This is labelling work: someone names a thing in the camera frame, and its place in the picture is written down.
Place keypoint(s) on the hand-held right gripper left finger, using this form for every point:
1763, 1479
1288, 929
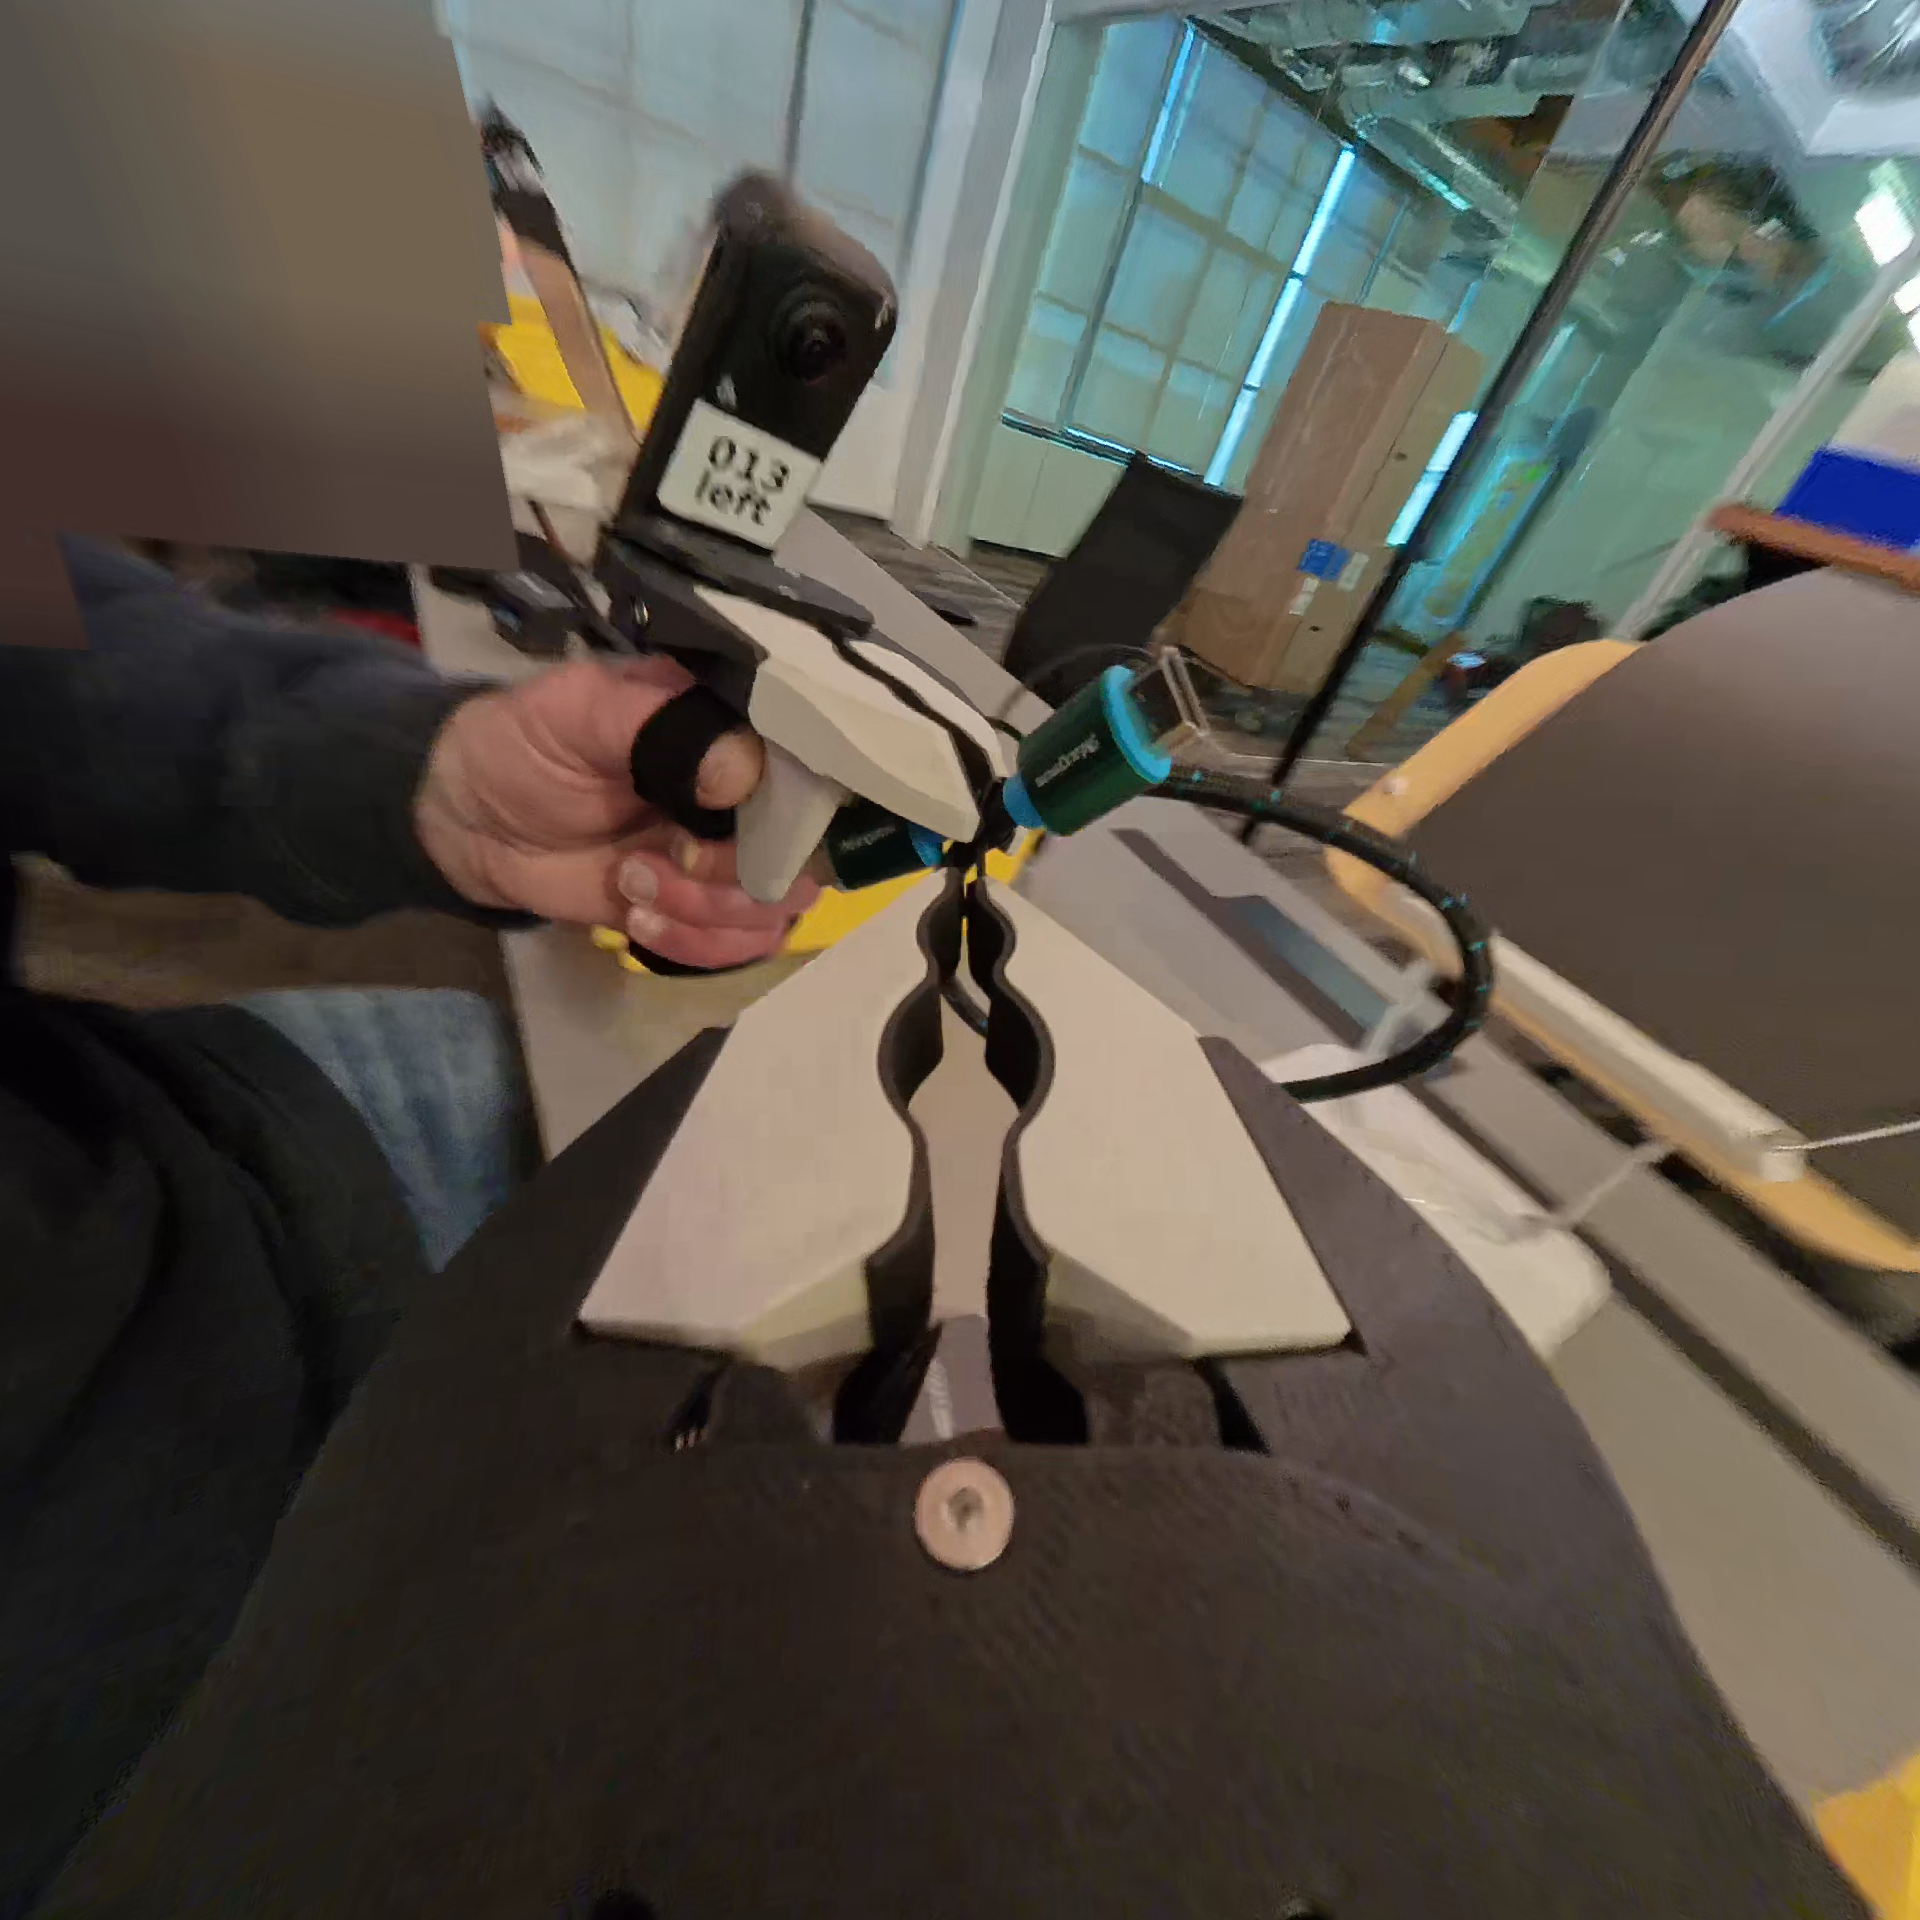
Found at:
737, 1200

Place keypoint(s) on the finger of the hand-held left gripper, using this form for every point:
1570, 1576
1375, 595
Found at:
885, 737

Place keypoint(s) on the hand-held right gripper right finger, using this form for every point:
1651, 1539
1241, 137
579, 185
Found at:
1186, 1217

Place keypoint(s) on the yellow plastic bin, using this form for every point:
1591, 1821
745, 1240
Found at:
842, 915

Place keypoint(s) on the person's left forearm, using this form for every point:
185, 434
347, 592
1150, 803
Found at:
211, 720

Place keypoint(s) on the person's left hand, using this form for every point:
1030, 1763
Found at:
541, 795

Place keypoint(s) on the black office chair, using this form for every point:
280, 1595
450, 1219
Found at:
1125, 573

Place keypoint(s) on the cart with cardboard boxes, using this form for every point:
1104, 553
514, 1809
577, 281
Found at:
1336, 480

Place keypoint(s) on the person's black top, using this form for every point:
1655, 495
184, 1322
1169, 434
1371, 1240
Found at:
152, 1411

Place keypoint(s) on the wooden rimmed black panel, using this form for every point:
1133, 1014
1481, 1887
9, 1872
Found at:
1711, 841

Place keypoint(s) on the black stand pole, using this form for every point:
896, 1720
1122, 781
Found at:
1501, 391

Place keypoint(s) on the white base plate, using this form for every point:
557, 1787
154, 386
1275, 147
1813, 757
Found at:
1470, 1200

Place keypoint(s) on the white bracket bar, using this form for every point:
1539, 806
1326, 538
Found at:
1634, 1051

